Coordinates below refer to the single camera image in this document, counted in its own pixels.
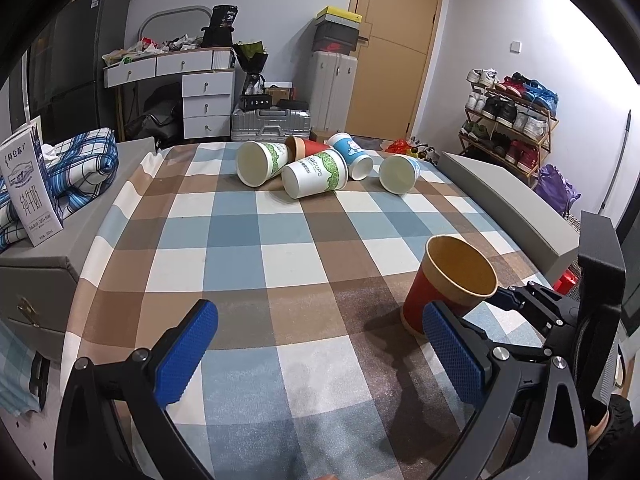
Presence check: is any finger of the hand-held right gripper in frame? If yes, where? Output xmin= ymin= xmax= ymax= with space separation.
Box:
xmin=487 ymin=284 xmax=582 ymax=338

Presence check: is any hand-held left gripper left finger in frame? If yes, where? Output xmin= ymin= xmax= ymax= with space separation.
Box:
xmin=52 ymin=299 xmax=219 ymax=480

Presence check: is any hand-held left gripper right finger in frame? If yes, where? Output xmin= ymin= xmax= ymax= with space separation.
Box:
xmin=422 ymin=301 xmax=590 ymax=480

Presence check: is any large red paper cup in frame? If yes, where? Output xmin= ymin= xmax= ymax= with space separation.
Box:
xmin=401 ymin=234 xmax=498 ymax=338

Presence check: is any white and pale blue cup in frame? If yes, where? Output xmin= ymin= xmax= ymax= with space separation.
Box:
xmin=378 ymin=154 xmax=421 ymax=196

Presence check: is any white cup with green print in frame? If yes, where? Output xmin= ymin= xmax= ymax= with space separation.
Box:
xmin=236 ymin=140 xmax=291 ymax=188
xmin=281 ymin=147 xmax=349 ymax=200

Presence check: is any blue and white paper cup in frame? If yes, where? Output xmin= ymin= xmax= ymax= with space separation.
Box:
xmin=326 ymin=132 xmax=374 ymax=181

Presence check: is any small red paper cup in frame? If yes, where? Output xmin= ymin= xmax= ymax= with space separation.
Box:
xmin=285 ymin=135 xmax=332 ymax=161

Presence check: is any white upright suitcase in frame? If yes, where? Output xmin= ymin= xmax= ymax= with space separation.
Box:
xmin=310 ymin=51 xmax=359 ymax=134

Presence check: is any purple bag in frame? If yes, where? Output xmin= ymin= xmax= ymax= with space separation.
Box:
xmin=534 ymin=163 xmax=582 ymax=217

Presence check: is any checked tablecloth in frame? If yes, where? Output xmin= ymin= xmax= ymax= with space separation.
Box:
xmin=60 ymin=140 xmax=556 ymax=480

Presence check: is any grey padded bench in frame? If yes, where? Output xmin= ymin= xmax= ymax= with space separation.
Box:
xmin=437 ymin=151 xmax=583 ymax=272

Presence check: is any thin metal pole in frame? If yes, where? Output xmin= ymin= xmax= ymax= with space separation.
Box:
xmin=602 ymin=109 xmax=632 ymax=209

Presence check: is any wooden shoe rack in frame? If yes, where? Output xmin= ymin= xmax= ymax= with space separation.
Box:
xmin=457 ymin=77 xmax=559 ymax=187

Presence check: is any shoe rack with shoes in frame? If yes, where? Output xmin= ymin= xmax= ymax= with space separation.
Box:
xmin=459 ymin=68 xmax=559 ymax=172

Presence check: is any orange plastic bag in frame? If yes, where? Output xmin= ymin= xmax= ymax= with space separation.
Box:
xmin=384 ymin=137 xmax=417 ymax=157

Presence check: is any blue plaid blanket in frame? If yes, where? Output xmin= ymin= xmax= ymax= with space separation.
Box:
xmin=0 ymin=127 xmax=120 ymax=253

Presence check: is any white milk carton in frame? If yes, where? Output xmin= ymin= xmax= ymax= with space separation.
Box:
xmin=0 ymin=116 xmax=65 ymax=247

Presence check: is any black chair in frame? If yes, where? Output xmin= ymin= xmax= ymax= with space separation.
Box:
xmin=124 ymin=84 xmax=184 ymax=147

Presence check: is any silver suitcase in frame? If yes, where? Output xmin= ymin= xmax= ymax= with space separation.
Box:
xmin=231 ymin=107 xmax=314 ymax=142

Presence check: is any white desk with drawers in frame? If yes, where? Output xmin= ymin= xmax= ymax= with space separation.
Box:
xmin=103 ymin=47 xmax=236 ymax=142

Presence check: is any wooden door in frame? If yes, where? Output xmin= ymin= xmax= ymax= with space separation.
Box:
xmin=345 ymin=0 xmax=447 ymax=139

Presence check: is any small brown cardboard box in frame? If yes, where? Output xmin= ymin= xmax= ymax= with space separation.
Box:
xmin=265 ymin=83 xmax=297 ymax=109

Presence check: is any black wrapped bouquet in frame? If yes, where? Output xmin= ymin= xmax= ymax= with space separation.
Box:
xmin=233 ymin=40 xmax=269 ymax=97

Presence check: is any pile of desk clutter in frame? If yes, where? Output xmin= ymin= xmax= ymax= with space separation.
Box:
xmin=102 ymin=33 xmax=207 ymax=65

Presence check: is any dark grey refrigerator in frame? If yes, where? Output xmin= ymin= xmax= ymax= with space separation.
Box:
xmin=22 ymin=0 xmax=132 ymax=137

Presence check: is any black paper bag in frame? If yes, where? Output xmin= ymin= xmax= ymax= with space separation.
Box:
xmin=201 ymin=5 xmax=240 ymax=49

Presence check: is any black and red shoe box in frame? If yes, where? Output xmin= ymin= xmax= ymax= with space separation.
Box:
xmin=312 ymin=35 xmax=361 ymax=54

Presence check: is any arched mirror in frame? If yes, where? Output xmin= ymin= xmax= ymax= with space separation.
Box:
xmin=136 ymin=5 xmax=214 ymax=47

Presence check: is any grey shoe box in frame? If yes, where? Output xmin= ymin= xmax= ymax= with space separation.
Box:
xmin=313 ymin=18 xmax=374 ymax=42

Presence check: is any yellow and black shoe box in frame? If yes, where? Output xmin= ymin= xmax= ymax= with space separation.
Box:
xmin=315 ymin=6 xmax=362 ymax=27

